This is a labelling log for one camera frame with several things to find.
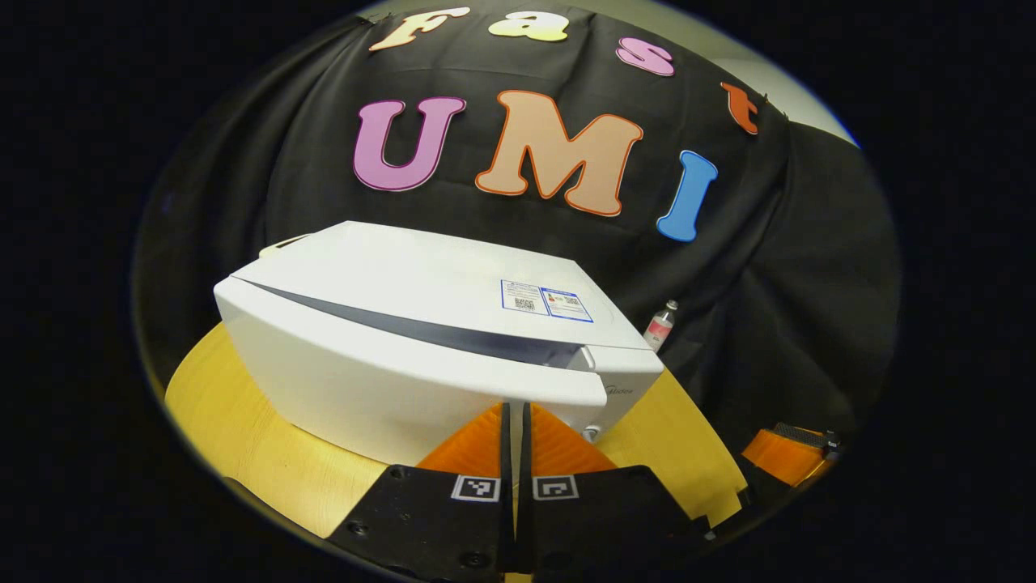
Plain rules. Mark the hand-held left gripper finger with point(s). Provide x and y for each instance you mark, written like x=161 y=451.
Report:
x=524 y=453
x=507 y=453

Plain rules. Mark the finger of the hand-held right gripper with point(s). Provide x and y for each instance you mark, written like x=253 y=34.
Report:
x=781 y=457

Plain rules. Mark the white microwave oven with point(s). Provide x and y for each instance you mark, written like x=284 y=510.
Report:
x=388 y=324

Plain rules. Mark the black backdrop cloth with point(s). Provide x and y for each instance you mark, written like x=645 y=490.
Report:
x=769 y=283

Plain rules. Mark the small clear bottle pink label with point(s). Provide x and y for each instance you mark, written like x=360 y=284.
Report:
x=660 y=328

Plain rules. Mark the white toaster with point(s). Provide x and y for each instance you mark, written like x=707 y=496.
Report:
x=283 y=245

